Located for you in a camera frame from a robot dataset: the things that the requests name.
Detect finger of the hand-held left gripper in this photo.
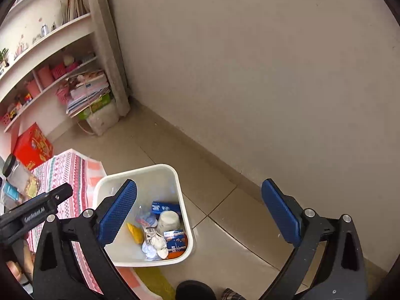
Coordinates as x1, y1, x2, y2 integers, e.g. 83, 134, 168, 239
37, 183, 74, 216

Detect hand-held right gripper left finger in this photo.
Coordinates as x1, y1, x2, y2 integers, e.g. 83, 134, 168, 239
33, 179, 147, 300

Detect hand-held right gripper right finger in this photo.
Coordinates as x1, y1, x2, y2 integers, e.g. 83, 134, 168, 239
261, 179, 368, 300

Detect yellow wrapper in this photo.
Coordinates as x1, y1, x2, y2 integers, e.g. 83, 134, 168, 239
126, 222, 145, 245

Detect light blue carton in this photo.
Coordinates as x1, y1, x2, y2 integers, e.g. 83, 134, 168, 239
143, 226, 158, 246

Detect dark blue box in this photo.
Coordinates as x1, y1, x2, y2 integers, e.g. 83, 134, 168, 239
151, 201, 182, 216

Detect white trash bin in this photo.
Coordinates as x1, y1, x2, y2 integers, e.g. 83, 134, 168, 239
92, 164, 197, 268

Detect leaf print paper cup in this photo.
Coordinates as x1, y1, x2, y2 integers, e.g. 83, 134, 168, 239
156, 211, 182, 236

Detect white tissue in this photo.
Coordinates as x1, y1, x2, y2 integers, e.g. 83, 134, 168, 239
150, 234, 169, 259

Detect torn blue biscuit box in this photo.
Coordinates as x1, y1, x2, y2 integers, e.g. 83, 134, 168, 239
163, 229, 186, 252

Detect orange snack wrapper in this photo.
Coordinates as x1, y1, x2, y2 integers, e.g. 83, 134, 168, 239
167, 233, 189, 259

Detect person's left hand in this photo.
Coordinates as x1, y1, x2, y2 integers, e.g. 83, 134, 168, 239
6, 240, 35, 285

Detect patterned tablecloth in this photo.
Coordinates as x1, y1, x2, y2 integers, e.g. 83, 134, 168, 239
26, 148, 141, 297

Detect clear jar with brown nuts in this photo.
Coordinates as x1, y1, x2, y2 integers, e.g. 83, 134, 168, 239
0, 181, 26, 208

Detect clear jar with pistachios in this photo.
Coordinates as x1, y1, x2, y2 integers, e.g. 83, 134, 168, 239
2, 154, 41, 199

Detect red gift box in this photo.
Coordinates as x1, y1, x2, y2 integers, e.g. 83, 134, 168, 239
13, 122, 54, 171

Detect yellow green mat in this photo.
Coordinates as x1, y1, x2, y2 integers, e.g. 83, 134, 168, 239
134, 265, 176, 300

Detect white plastic bag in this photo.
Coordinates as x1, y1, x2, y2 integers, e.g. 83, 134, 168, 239
86, 100, 120, 136

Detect plaid trousers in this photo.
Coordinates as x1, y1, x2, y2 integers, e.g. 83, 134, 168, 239
220, 288, 247, 300

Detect green pack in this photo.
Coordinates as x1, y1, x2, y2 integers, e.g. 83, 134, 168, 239
78, 93, 114, 120

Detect stack of papers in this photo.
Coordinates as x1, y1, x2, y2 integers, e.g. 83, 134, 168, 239
65, 70, 111, 118

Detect black slipper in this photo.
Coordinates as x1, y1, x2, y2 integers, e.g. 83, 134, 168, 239
175, 280, 216, 300

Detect white shelf unit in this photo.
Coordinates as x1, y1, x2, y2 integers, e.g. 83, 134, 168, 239
0, 0, 104, 133

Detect row of upright books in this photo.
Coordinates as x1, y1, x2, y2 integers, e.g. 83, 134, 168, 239
61, 0, 90, 26

